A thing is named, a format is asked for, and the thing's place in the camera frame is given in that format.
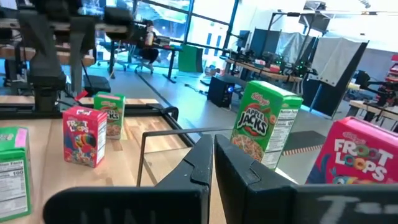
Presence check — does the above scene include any black background desk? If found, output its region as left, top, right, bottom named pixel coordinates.
left=98, top=39, right=183, bottom=84

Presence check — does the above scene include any dark blue partition panel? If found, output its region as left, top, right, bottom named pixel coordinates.
left=249, top=27, right=282, bottom=59

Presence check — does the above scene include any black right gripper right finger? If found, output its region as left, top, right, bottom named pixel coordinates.
left=214, top=133, right=398, bottom=224

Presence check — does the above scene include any green panel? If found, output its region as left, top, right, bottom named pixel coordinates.
left=177, top=43, right=205, bottom=74

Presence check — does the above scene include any black case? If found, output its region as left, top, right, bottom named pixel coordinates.
left=83, top=74, right=112, bottom=96

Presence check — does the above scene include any black computer tower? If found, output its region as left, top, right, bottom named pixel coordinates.
left=206, top=76, right=236, bottom=109

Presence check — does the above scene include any grey tarp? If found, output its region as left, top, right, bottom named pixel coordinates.
left=275, top=30, right=317, bottom=65

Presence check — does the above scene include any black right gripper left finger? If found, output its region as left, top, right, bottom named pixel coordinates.
left=42, top=133, right=216, bottom=224

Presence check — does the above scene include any office chair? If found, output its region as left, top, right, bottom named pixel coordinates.
left=126, top=46, right=155, bottom=75

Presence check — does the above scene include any wooden background table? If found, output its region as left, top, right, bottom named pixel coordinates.
left=346, top=99, right=398, bottom=123

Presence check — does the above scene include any black mat with striped edge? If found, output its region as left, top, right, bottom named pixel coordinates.
left=281, top=130, right=328, bottom=157

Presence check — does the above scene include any workbench with robot arms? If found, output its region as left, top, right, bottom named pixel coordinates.
left=224, top=49, right=318, bottom=93

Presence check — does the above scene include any white sheet on partition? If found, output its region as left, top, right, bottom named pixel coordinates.
left=303, top=36, right=370, bottom=118

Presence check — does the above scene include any person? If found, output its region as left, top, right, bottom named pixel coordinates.
left=136, top=19, right=162, bottom=65

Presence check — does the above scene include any green Apple Jacks cereal box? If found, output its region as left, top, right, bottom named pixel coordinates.
left=93, top=91, right=127, bottom=141
left=0, top=126, right=33, bottom=223
left=229, top=80, right=304, bottom=172

